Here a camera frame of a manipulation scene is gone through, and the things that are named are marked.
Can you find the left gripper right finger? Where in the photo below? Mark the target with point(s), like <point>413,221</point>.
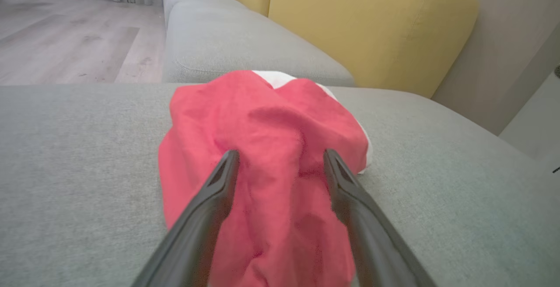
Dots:
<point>372,243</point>

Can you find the grey fabric sofa seat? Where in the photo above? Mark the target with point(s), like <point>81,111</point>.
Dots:
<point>65,169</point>

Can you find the large yellow sofa back cushion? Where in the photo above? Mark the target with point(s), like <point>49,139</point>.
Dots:
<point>372,29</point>

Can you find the grey sofa seat cushion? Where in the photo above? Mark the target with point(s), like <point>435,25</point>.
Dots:
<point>227,37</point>

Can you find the red and white basketball jersey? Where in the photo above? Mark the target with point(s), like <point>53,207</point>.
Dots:
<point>280,120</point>

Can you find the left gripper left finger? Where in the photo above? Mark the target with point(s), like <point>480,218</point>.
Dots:
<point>197,234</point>

